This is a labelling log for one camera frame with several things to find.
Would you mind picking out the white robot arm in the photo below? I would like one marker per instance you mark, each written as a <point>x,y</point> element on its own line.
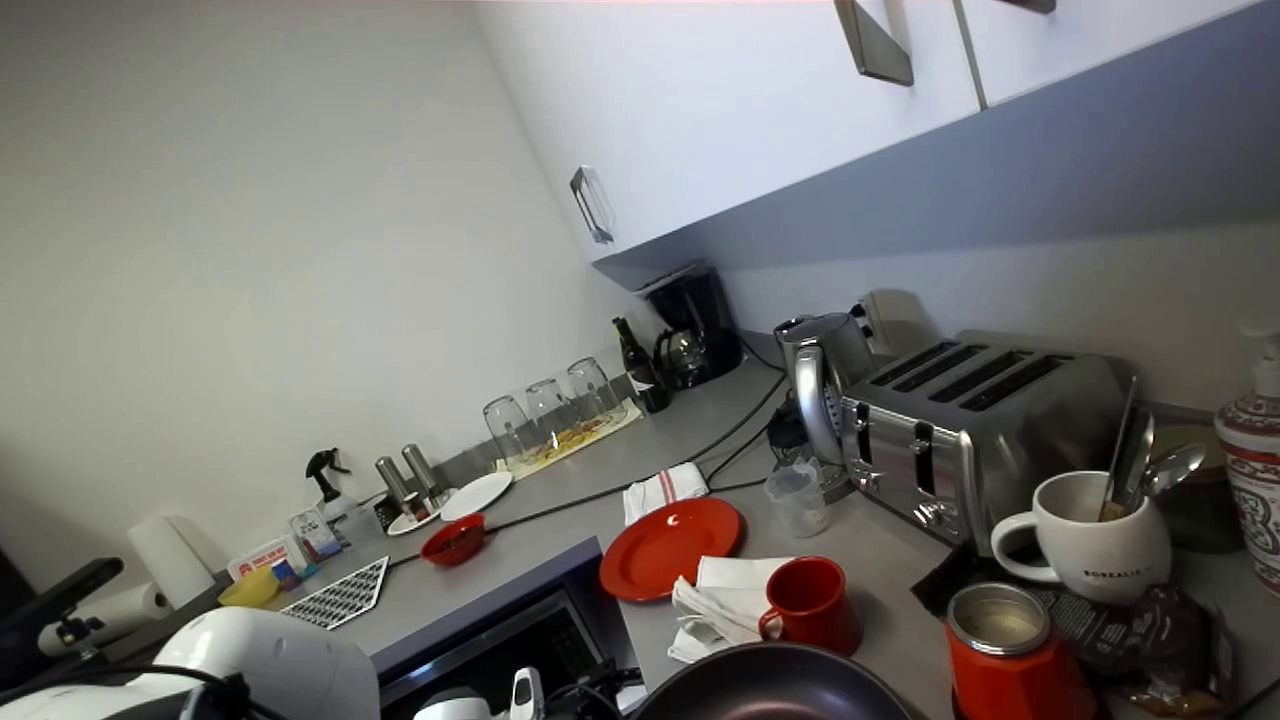
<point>222,666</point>

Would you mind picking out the black coffee machine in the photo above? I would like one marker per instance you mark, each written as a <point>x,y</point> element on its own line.
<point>701,337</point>

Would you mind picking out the folded white red-striped cloth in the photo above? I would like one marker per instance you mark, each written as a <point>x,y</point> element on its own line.
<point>660,490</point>

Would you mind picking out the stainless steel kettle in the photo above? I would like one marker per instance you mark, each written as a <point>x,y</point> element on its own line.
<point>825,362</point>

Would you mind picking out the red plate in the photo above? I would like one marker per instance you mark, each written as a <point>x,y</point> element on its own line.
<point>670,546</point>

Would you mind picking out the clear measuring cup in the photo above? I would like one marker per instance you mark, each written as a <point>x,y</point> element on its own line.
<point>798,497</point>

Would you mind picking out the white small plate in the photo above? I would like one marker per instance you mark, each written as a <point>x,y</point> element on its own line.
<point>478,492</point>

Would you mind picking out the white upper cabinets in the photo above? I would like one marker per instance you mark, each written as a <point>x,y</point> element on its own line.
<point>821,130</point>

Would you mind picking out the crumpled white cloth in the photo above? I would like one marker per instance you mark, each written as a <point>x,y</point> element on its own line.
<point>720,605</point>

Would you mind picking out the small red bowl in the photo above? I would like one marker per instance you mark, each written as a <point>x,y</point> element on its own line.
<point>453,543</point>

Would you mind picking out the red mug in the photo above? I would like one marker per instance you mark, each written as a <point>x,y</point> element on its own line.
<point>809,605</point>

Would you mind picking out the silver four-slot toaster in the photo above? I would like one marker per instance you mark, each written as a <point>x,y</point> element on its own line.
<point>961,432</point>

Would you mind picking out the black spray bottle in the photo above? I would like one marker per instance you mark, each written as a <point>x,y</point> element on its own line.
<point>326,474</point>

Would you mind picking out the black frying pan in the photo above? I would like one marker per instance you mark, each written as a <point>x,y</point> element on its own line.
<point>773,680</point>

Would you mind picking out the black white patterned trivet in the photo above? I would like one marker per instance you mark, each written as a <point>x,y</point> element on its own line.
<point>344,596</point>

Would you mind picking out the yellow bowl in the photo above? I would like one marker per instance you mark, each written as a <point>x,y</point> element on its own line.
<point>256,589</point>

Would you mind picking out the red moka pot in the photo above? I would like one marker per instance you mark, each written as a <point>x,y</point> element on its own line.
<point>1008,660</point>

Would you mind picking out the white mug with cutlery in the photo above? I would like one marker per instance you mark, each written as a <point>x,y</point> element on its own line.
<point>1068,543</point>

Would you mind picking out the paper towel roll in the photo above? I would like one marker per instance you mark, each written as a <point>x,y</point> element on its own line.
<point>170,562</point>

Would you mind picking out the patterned ceramic jar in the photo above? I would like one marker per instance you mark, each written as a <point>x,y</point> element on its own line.
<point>1248,432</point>

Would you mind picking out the black camera stand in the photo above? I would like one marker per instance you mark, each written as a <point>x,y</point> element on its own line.
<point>72,617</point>

